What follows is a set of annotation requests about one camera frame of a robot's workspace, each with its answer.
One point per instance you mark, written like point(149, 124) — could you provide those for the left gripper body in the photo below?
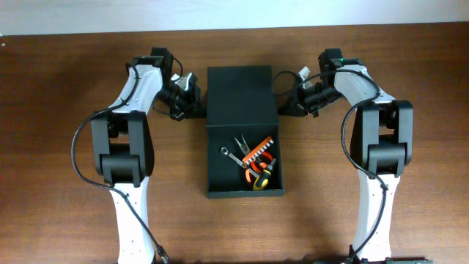
point(171, 92)

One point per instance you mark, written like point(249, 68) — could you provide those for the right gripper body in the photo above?
point(311, 97)

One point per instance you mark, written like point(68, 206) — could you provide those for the black box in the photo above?
point(241, 106)

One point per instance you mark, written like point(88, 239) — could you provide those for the orange handled metal file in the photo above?
point(257, 151)

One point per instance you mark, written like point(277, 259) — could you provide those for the red small cutting pliers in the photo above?
point(261, 162)

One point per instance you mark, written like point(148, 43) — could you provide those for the silver ring spanner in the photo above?
point(225, 151)

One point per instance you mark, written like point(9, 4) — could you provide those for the orange black long-nose pliers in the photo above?
point(245, 149)

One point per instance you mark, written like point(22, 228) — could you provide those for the yellow black screwdriver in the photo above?
point(263, 179)

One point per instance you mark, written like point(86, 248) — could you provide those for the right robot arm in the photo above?
point(380, 148)

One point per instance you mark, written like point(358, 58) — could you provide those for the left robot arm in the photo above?
point(123, 149)

